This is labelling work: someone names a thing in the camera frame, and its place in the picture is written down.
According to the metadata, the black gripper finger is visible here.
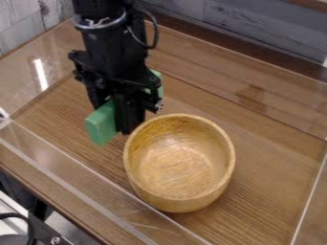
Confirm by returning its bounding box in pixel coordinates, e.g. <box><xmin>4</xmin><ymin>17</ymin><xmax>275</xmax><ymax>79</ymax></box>
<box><xmin>114</xmin><ymin>94</ymin><xmax>146</xmax><ymax>135</ymax></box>
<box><xmin>87</xmin><ymin>80</ymin><xmax>111</xmax><ymax>109</ymax></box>

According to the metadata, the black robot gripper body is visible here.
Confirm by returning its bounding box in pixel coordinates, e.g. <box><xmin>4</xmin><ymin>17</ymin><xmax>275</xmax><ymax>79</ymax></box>
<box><xmin>68</xmin><ymin>12</ymin><xmax>164</xmax><ymax>114</ymax></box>

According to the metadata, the green rectangular block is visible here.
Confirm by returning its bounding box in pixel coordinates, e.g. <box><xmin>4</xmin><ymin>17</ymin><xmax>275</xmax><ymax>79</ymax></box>
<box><xmin>83</xmin><ymin>69</ymin><xmax>164</xmax><ymax>145</ymax></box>

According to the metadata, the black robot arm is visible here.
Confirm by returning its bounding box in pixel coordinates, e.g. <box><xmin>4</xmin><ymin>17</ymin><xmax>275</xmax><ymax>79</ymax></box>
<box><xmin>68</xmin><ymin>0</ymin><xmax>164</xmax><ymax>134</ymax></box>

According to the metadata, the brown wooden bowl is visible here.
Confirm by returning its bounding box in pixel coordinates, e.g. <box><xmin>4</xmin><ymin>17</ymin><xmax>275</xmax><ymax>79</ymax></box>
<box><xmin>123</xmin><ymin>113</ymin><xmax>237</xmax><ymax>212</ymax></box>

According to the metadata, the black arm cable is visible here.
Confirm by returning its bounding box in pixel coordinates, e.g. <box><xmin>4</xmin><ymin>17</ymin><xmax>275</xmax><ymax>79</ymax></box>
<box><xmin>124</xmin><ymin>8</ymin><xmax>160</xmax><ymax>51</ymax></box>

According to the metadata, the clear acrylic front wall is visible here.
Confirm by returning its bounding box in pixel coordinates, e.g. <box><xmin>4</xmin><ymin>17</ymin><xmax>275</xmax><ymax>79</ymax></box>
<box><xmin>0</xmin><ymin>119</ymin><xmax>213</xmax><ymax>245</ymax></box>

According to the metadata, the black cable lower left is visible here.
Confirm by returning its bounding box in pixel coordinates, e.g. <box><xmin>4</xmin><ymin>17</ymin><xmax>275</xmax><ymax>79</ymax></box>
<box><xmin>0</xmin><ymin>212</ymin><xmax>38</xmax><ymax>245</ymax></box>

